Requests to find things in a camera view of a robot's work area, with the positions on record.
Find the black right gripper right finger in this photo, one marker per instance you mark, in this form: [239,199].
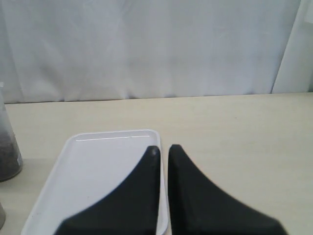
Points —
[199,207]

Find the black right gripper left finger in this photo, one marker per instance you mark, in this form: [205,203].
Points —
[130,209]

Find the steel mug with pellets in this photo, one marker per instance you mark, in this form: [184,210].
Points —
[2,216]

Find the white rectangular plastic tray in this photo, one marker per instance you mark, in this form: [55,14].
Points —
[91,166]

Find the translucent plastic tall container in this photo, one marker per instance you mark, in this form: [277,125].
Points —
[10,155]

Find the white backdrop curtain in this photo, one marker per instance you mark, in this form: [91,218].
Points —
[73,50]

